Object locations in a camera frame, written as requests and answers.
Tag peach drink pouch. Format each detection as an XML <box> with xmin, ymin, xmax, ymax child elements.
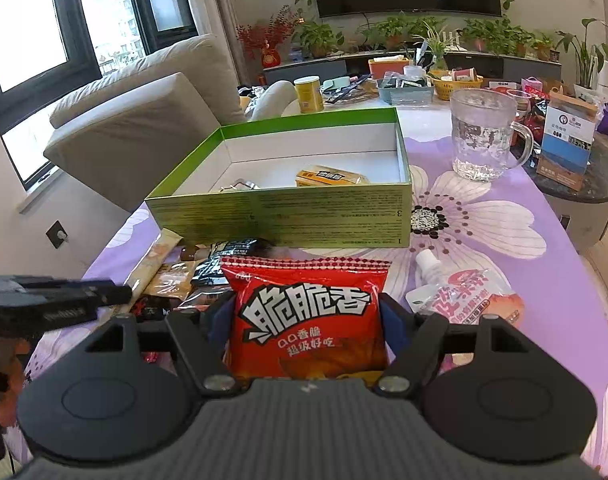
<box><xmin>405</xmin><ymin>250</ymin><xmax>527</xmax><ymax>329</ymax></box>

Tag green potted plant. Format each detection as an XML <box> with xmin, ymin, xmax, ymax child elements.
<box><xmin>532</xmin><ymin>32</ymin><xmax>557</xmax><ymax>62</ymax></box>
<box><xmin>461</xmin><ymin>17</ymin><xmax>505</xmax><ymax>54</ymax></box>
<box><xmin>293</xmin><ymin>20</ymin><xmax>345</xmax><ymax>59</ymax></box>
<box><xmin>504</xmin><ymin>27</ymin><xmax>535</xmax><ymax>59</ymax></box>
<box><xmin>360</xmin><ymin>14</ymin><xmax>411</xmax><ymax>52</ymax></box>

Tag tall large-leaf plant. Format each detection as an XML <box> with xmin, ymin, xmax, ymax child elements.
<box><xmin>554</xmin><ymin>17</ymin><xmax>608</xmax><ymax>92</ymax></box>

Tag yellow snack packet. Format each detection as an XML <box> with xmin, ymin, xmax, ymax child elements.
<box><xmin>295</xmin><ymin>165</ymin><xmax>371</xmax><ymax>187</ymax></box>

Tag person's left hand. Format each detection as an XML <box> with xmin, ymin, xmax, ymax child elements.
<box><xmin>0</xmin><ymin>339</ymin><xmax>36</xmax><ymax>456</ymax></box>

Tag yellow woven basket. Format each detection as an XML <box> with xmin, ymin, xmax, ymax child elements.
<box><xmin>429</xmin><ymin>71</ymin><xmax>484</xmax><ymax>99</ymax></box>

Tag dark wall socket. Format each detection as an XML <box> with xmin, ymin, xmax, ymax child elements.
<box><xmin>45</xmin><ymin>220</ymin><xmax>68</xmax><ymax>250</ymax></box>

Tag red and black snack packet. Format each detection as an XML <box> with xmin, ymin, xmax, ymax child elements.
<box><xmin>133</xmin><ymin>296</ymin><xmax>171</xmax><ymax>322</ymax></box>

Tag green cardboard box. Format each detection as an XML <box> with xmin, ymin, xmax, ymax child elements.
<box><xmin>145</xmin><ymin>106</ymin><xmax>413</xmax><ymax>249</ymax></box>

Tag grey television cabinet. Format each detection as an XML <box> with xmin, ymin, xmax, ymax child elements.
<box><xmin>261</xmin><ymin>49</ymin><xmax>562</xmax><ymax>87</ymax></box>

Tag spider plant in vase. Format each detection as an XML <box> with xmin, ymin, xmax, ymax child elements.
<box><xmin>413</xmin><ymin>22</ymin><xmax>459</xmax><ymax>72</ymax></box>

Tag yellow can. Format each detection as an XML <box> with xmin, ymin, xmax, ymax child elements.
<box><xmin>294</xmin><ymin>76</ymin><xmax>325</xmax><ymax>115</ymax></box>

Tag blue plastic basket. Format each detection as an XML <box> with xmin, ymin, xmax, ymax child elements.
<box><xmin>377</xmin><ymin>76</ymin><xmax>437</xmax><ymax>106</ymax></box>

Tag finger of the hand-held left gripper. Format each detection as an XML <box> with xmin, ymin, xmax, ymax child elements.
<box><xmin>20</xmin><ymin>283</ymin><xmax>133</xmax><ymax>307</ymax></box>

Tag beige sofa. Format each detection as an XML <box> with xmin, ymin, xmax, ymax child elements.
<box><xmin>43</xmin><ymin>34</ymin><xmax>299</xmax><ymax>214</ymax></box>

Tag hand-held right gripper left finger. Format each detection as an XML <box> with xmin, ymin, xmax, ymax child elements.
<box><xmin>86</xmin><ymin>291</ymin><xmax>241</xmax><ymax>397</ymax></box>

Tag orange tissue box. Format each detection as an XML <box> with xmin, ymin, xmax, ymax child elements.
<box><xmin>368</xmin><ymin>57</ymin><xmax>417</xmax><ymax>81</ymax></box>

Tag brown snack packet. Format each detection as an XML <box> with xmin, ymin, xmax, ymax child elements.
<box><xmin>144</xmin><ymin>260</ymin><xmax>197</xmax><ymax>302</ymax></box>

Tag black packets on table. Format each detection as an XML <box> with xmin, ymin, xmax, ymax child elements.
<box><xmin>323</xmin><ymin>74</ymin><xmax>379</xmax><ymax>106</ymax></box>

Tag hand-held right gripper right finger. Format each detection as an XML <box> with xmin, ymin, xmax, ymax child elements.
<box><xmin>379</xmin><ymin>294</ymin><xmax>530</xmax><ymax>396</ymax></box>

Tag black framed window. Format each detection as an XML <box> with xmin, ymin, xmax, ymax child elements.
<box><xmin>0</xmin><ymin>0</ymin><xmax>201</xmax><ymax>192</ymax></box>

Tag dark round side table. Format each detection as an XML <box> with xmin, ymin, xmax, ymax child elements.
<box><xmin>532</xmin><ymin>132</ymin><xmax>608</xmax><ymax>241</ymax></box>

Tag blue and white paper box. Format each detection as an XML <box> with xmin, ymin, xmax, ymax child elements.
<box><xmin>536</xmin><ymin>91</ymin><xmax>599</xmax><ymax>192</ymax></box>

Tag purple floral tablecloth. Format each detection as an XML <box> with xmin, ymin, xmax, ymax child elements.
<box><xmin>24</xmin><ymin>137</ymin><xmax>608</xmax><ymax>480</ymax></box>

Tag long beige snack packet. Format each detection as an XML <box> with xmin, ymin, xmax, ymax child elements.
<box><xmin>129</xmin><ymin>228</ymin><xmax>183</xmax><ymax>297</ymax></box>

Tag red snack bag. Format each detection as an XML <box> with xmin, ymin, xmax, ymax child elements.
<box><xmin>522</xmin><ymin>96</ymin><xmax>552</xmax><ymax>143</ymax></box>

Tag red flower plant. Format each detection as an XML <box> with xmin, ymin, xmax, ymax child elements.
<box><xmin>236</xmin><ymin>6</ymin><xmax>301</xmax><ymax>69</ymax></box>

